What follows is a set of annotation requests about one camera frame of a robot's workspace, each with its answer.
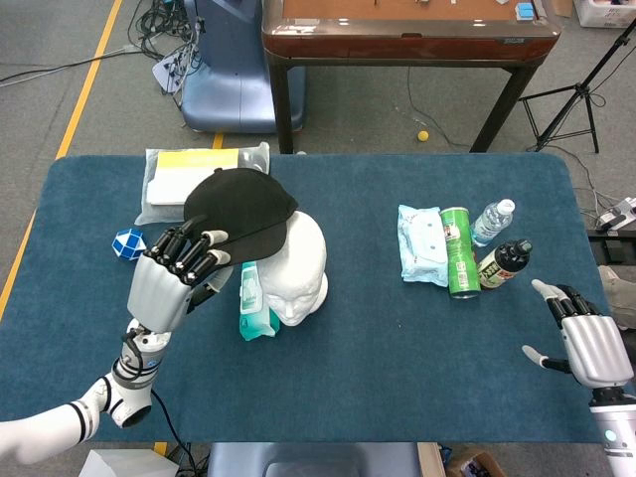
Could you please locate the white storage box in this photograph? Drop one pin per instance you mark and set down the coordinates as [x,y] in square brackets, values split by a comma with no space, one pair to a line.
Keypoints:
[603,12]

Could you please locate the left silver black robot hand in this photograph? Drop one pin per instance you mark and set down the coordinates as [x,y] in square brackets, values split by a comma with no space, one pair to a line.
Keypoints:
[156,293]

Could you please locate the black tripod stand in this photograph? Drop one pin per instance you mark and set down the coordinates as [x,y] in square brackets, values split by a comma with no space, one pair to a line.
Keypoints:
[581,92]

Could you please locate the green chips can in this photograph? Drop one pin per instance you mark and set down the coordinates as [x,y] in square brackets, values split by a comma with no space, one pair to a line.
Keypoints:
[461,253]

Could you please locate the white power strip with plugs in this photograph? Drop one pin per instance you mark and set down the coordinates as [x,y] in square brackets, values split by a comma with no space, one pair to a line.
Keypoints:
[166,72]

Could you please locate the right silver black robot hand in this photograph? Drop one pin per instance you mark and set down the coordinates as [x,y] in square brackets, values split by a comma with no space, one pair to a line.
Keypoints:
[596,353]

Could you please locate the black baseball cap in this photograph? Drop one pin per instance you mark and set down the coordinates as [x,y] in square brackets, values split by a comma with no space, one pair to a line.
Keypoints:
[238,204]

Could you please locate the white grey power strip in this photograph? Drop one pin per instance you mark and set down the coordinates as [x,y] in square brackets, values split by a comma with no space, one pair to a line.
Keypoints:
[616,213]

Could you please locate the white foam mannequin head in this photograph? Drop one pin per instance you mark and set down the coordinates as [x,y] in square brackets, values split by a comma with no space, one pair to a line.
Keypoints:
[298,278]

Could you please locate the small yellow ball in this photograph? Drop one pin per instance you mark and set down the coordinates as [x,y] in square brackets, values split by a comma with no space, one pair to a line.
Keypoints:
[423,136]

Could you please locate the open cardboard box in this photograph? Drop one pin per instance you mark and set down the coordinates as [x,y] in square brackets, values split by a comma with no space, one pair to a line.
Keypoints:
[472,464]

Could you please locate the grey beige shoe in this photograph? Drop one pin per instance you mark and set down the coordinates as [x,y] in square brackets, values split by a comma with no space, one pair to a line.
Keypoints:
[621,293]

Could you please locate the blue-grey robot chassis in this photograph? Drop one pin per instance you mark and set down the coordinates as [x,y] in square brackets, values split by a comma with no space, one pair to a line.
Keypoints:
[308,459]

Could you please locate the blue robot base with column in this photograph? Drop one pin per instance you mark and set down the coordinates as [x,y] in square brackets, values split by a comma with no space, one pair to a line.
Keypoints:
[228,74]

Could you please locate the white paper sheet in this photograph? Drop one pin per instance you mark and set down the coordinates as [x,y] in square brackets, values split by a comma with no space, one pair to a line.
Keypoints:
[124,464]

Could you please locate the clear bag with yellow-white packet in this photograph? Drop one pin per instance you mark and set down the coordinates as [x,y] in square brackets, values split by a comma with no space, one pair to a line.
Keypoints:
[164,184]

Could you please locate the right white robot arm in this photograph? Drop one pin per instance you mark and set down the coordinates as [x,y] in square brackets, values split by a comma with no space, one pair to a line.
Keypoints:
[616,437]

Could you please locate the light blue wet wipes pack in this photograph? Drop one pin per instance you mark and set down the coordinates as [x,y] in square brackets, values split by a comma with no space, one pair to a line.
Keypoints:
[422,243]

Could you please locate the green wet wipes pack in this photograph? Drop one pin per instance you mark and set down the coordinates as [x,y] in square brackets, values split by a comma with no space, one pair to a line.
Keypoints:
[253,313]

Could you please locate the clear water bottle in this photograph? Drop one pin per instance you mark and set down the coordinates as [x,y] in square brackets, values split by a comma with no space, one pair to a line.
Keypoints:
[489,223]

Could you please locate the blue tile blocks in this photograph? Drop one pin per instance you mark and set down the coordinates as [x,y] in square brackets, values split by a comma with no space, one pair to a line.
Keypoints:
[524,11]

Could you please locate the brown mahjong table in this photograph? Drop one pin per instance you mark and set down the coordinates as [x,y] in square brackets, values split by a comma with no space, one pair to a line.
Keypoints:
[412,45]

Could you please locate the blue felt table mat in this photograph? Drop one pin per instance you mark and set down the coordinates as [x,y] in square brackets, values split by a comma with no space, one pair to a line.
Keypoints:
[358,358]

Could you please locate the black-capped drink bottle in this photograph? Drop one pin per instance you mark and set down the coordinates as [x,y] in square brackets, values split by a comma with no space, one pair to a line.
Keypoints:
[502,263]

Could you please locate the blue white snake cube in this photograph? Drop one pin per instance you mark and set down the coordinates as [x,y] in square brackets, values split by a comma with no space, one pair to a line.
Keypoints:
[129,244]

